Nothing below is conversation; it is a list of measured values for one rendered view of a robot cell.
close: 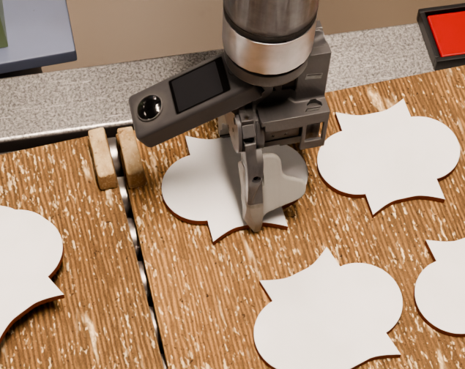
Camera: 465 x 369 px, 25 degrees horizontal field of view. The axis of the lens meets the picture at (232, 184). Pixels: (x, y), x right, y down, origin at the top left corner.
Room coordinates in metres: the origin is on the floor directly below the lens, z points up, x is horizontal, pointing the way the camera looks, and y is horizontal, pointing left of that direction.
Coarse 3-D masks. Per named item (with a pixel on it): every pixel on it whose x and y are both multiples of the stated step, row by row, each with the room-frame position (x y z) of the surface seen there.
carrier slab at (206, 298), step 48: (336, 96) 0.67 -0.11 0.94; (384, 96) 0.67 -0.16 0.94; (432, 96) 0.67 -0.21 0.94; (288, 144) 0.61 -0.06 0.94; (144, 192) 0.55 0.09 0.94; (144, 240) 0.50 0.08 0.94; (192, 240) 0.50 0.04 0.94; (240, 240) 0.50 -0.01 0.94; (288, 240) 0.50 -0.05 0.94; (336, 240) 0.50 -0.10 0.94; (384, 240) 0.50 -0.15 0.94; (432, 240) 0.50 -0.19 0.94; (192, 288) 0.45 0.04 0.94; (240, 288) 0.45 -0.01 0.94; (192, 336) 0.40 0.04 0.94; (240, 336) 0.40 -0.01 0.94; (432, 336) 0.40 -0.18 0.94
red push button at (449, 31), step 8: (432, 16) 0.78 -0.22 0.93; (440, 16) 0.78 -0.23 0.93; (448, 16) 0.78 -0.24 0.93; (456, 16) 0.78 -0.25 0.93; (464, 16) 0.78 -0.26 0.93; (432, 24) 0.77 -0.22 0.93; (440, 24) 0.77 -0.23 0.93; (448, 24) 0.77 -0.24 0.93; (456, 24) 0.77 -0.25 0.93; (464, 24) 0.77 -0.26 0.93; (432, 32) 0.76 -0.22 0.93; (440, 32) 0.76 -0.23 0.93; (448, 32) 0.76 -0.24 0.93; (456, 32) 0.76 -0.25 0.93; (464, 32) 0.76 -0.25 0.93; (440, 40) 0.75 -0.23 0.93; (448, 40) 0.75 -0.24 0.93; (456, 40) 0.75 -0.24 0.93; (464, 40) 0.75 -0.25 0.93; (440, 48) 0.74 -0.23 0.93; (448, 48) 0.74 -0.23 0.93; (456, 48) 0.74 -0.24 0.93; (464, 48) 0.74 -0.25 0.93; (440, 56) 0.73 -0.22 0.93
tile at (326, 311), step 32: (320, 256) 0.47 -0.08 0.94; (288, 288) 0.44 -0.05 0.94; (320, 288) 0.44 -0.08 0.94; (352, 288) 0.44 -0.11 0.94; (384, 288) 0.44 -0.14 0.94; (256, 320) 0.41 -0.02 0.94; (288, 320) 0.41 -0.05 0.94; (320, 320) 0.41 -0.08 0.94; (352, 320) 0.41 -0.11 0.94; (384, 320) 0.41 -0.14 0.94; (288, 352) 0.38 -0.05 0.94; (320, 352) 0.38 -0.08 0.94; (352, 352) 0.38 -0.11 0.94; (384, 352) 0.38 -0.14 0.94
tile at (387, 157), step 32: (352, 128) 0.62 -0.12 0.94; (384, 128) 0.62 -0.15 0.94; (416, 128) 0.62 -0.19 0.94; (448, 128) 0.62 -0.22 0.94; (320, 160) 0.58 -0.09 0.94; (352, 160) 0.58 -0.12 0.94; (384, 160) 0.58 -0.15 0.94; (416, 160) 0.58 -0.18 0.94; (448, 160) 0.58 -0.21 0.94; (352, 192) 0.55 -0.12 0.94; (384, 192) 0.55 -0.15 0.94; (416, 192) 0.55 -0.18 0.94
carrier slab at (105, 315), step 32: (0, 160) 0.59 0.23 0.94; (32, 160) 0.59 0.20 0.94; (64, 160) 0.59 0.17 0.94; (0, 192) 0.55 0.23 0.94; (32, 192) 0.55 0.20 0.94; (64, 192) 0.55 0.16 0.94; (96, 192) 0.55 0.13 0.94; (64, 224) 0.51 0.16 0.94; (96, 224) 0.51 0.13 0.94; (128, 224) 0.52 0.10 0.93; (64, 256) 0.48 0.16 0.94; (96, 256) 0.48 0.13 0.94; (128, 256) 0.48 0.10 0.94; (64, 288) 0.45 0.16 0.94; (96, 288) 0.45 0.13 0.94; (128, 288) 0.45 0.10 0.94; (32, 320) 0.41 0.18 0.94; (64, 320) 0.41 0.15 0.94; (96, 320) 0.41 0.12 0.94; (128, 320) 0.41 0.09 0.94; (0, 352) 0.38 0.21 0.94; (32, 352) 0.38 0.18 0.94; (64, 352) 0.38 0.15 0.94; (96, 352) 0.38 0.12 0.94; (128, 352) 0.38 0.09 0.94
